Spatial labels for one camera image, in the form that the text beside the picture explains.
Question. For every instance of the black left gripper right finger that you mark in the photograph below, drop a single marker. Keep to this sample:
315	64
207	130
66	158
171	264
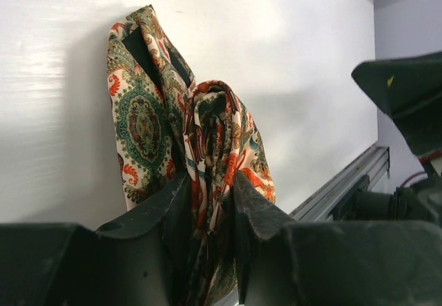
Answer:
281	261

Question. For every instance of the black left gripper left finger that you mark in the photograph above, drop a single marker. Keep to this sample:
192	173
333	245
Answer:
124	262

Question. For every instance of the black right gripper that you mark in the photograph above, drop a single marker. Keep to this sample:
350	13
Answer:
408	91

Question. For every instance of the paisley patterned tie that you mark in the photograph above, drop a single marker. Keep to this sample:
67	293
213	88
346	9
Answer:
165	122

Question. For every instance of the aluminium rail frame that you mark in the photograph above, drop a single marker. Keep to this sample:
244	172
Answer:
367	170

